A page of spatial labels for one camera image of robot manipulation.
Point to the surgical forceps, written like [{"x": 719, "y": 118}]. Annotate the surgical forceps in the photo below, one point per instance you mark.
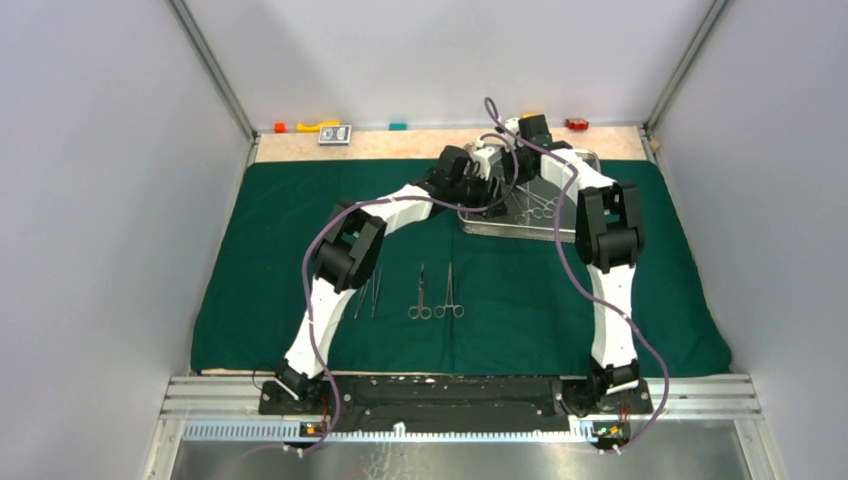
[{"x": 526, "y": 217}]

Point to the aluminium frame rail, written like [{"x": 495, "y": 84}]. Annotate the aluminium frame rail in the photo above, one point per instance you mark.
[{"x": 219, "y": 397}]

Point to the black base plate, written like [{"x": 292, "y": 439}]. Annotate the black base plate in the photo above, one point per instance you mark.
[{"x": 454, "y": 403}]

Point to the yellow toy piece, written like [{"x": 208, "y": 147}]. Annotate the yellow toy piece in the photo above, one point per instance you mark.
[{"x": 315, "y": 127}]

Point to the surgical scissors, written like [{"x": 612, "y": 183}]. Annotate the surgical scissors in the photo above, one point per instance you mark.
[{"x": 419, "y": 310}]

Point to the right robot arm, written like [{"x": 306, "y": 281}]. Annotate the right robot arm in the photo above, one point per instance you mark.
[{"x": 609, "y": 237}]

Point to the red toy block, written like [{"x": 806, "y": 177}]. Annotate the red toy block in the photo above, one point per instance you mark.
[{"x": 577, "y": 124}]

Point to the metal mesh instrument tray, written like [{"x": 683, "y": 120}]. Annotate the metal mesh instrument tray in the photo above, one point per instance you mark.
[{"x": 541, "y": 229}]

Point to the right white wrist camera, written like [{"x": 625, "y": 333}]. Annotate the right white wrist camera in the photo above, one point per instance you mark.
[{"x": 511, "y": 127}]

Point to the dark green surgical drape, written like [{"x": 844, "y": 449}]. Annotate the dark green surgical drape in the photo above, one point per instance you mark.
[{"x": 523, "y": 313}]

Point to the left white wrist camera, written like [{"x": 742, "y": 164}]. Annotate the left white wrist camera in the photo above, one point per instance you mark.
[{"x": 484, "y": 157}]

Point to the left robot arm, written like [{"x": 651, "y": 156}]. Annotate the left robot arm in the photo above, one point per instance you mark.
[{"x": 344, "y": 255}]

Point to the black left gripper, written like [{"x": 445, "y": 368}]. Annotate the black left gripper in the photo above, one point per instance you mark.
[{"x": 485, "y": 199}]

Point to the ring-handled forceps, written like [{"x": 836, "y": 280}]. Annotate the ring-handled forceps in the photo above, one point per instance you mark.
[
  {"x": 532, "y": 200},
  {"x": 449, "y": 305}
]

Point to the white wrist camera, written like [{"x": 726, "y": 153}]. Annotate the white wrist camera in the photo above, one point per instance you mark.
[
  {"x": 484, "y": 157},
  {"x": 511, "y": 127}
]

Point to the playing card box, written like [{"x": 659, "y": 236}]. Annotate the playing card box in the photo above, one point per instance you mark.
[{"x": 334, "y": 135}]

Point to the steel tweezers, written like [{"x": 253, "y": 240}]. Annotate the steel tweezers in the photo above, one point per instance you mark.
[
  {"x": 376, "y": 283},
  {"x": 362, "y": 295}
]

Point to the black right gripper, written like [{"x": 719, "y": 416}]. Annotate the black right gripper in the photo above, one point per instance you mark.
[{"x": 507, "y": 154}]

